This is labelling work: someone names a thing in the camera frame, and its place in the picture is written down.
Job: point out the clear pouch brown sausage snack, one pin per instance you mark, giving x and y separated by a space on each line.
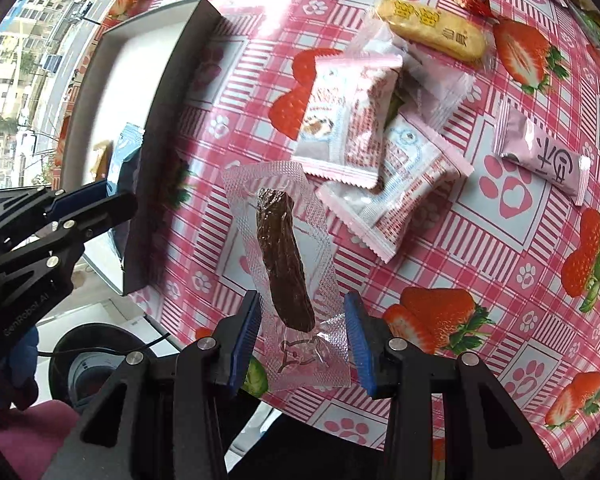
290 257

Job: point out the yellow biscuit packet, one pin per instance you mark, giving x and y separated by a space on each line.
434 28

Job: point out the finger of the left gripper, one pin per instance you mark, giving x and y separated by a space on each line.
65 204
91 221

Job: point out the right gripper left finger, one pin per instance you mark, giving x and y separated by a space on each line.
156 418

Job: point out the light blue snack packet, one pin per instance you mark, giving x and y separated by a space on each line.
122 177

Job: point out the brown gold snack packet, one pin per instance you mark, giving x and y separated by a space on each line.
100 160

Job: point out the pink mauve snack bar packet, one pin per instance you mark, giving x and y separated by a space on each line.
519 139

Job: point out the green snack packet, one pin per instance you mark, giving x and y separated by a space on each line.
591 29

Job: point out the grey cardboard box tray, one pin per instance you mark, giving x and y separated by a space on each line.
129 101

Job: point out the blue gloved left hand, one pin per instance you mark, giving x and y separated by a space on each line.
18 388

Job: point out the black round bin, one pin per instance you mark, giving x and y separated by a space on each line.
85 357

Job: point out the pink white snack packet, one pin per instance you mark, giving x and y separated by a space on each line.
417 160
341 135

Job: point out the strawberry paw print tablecloth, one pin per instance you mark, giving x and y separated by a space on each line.
518 245

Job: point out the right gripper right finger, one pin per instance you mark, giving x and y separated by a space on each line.
486 434

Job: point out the clear dark snack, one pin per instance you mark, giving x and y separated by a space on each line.
427 86

